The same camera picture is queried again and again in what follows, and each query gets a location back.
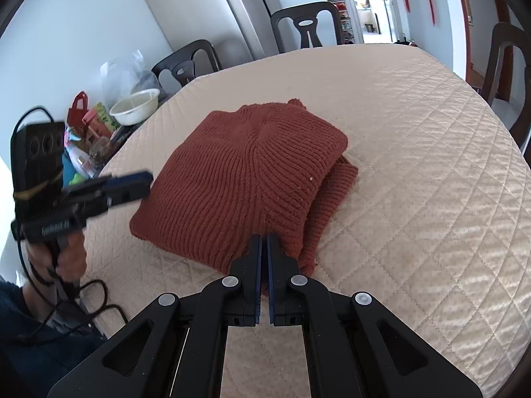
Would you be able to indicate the person's left forearm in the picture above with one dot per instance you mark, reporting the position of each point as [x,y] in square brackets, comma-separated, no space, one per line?
[41,340]

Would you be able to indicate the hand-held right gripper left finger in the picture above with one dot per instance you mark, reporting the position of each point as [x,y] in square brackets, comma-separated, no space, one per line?
[258,282]

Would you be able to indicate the white bowl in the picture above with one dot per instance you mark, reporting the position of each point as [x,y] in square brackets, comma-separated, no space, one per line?
[135,105]

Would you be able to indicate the red gift bag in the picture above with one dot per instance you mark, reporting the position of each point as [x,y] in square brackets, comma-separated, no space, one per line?
[78,112]

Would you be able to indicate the grey plastic chair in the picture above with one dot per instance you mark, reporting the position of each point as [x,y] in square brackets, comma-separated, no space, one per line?
[166,66]
[286,20]

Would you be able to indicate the dark wooden chair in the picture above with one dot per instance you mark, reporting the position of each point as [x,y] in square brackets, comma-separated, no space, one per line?
[504,49]

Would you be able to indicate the beige quilted table cover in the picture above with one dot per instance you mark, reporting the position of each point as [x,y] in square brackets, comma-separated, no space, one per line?
[415,174]

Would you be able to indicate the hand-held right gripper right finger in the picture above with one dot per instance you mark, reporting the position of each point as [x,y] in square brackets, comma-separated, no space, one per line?
[271,282]

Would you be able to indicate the storage shelf rack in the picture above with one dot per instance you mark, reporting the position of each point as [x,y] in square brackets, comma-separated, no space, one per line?
[344,20]

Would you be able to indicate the person's left hand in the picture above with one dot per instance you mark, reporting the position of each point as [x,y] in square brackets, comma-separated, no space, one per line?
[70,257]

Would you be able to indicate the rust brown knit sweater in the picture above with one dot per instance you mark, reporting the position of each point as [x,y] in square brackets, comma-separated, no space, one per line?
[249,166]

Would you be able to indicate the clear plastic bag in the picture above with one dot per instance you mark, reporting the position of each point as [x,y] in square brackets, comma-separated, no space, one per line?
[124,76]

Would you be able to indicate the green snack packet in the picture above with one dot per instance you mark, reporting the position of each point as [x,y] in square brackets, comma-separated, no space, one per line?
[103,118]

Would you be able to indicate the white plastic bottle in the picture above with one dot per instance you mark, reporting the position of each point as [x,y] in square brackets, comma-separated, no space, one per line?
[78,158]

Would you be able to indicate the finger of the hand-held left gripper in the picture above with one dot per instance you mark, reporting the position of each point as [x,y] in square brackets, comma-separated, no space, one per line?
[128,186]

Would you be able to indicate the white refrigerator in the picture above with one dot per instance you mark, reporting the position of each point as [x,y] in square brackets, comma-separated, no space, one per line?
[199,8]

